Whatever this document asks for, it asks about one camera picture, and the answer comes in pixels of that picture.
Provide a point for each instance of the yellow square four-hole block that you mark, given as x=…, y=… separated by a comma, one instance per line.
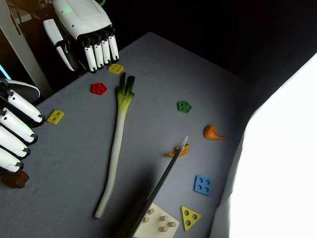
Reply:
x=116, y=68

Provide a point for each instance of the cyan light strip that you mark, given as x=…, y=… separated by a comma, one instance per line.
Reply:
x=3, y=72

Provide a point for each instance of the orange toy chicken drumstick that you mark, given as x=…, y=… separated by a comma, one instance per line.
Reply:
x=211, y=132

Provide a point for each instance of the wooden peg board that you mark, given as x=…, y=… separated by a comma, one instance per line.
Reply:
x=161, y=224

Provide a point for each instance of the white post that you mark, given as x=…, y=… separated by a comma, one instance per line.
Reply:
x=27, y=57

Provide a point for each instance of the blue square four-hole block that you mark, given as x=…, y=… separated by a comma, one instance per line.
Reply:
x=203, y=185

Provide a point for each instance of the long green leek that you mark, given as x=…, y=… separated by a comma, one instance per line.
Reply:
x=119, y=134

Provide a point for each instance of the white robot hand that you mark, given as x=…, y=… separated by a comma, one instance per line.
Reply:
x=15, y=124
x=83, y=22

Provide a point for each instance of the red pentagon block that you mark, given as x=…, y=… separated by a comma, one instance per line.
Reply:
x=98, y=88

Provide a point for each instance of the brown toy food piece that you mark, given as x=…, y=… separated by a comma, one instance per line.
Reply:
x=15, y=180

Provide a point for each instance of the green pentagon block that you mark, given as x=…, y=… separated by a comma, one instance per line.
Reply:
x=184, y=107

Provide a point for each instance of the orange toy chicken wing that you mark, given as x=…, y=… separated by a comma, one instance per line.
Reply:
x=185, y=150

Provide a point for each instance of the yellow rectangular two-hole block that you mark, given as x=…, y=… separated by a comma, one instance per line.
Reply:
x=55, y=117

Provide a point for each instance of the yellow triangle three-hole block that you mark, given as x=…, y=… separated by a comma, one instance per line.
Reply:
x=189, y=218

